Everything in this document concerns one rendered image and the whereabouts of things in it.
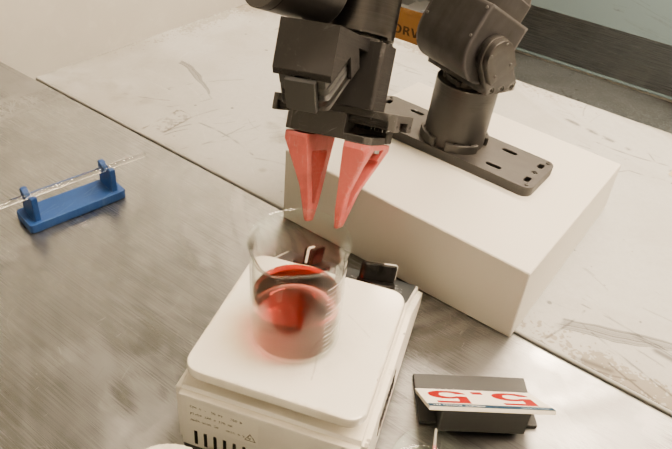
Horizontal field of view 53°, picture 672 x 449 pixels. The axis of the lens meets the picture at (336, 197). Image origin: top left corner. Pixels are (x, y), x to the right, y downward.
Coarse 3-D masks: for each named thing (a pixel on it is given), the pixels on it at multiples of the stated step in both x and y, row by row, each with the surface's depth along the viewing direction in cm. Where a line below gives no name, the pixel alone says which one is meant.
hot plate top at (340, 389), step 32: (352, 288) 49; (384, 288) 50; (224, 320) 46; (352, 320) 47; (384, 320) 47; (192, 352) 43; (224, 352) 44; (256, 352) 44; (352, 352) 44; (384, 352) 45; (224, 384) 42; (256, 384) 42; (288, 384) 42; (320, 384) 42; (352, 384) 42; (320, 416) 41; (352, 416) 40
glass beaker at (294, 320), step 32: (256, 224) 42; (288, 224) 44; (320, 224) 43; (256, 256) 43; (288, 256) 45; (320, 256) 45; (256, 288) 41; (288, 288) 39; (320, 288) 40; (256, 320) 42; (288, 320) 41; (320, 320) 41; (288, 352) 42; (320, 352) 43
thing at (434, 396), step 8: (424, 392) 51; (432, 392) 51; (440, 392) 52; (448, 392) 52; (456, 392) 52; (464, 392) 52; (472, 392) 52; (480, 392) 52; (488, 392) 53; (432, 400) 49; (440, 400) 49; (448, 400) 49; (456, 400) 49; (464, 400) 49; (472, 400) 49; (480, 400) 49; (488, 400) 50; (496, 400) 50; (504, 400) 50; (512, 400) 50; (520, 400) 50; (528, 400) 50; (536, 400) 50
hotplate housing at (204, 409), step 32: (416, 288) 58; (192, 384) 44; (384, 384) 45; (192, 416) 44; (224, 416) 43; (256, 416) 42; (288, 416) 42; (384, 416) 49; (224, 448) 45; (256, 448) 44; (288, 448) 43; (320, 448) 42; (352, 448) 41
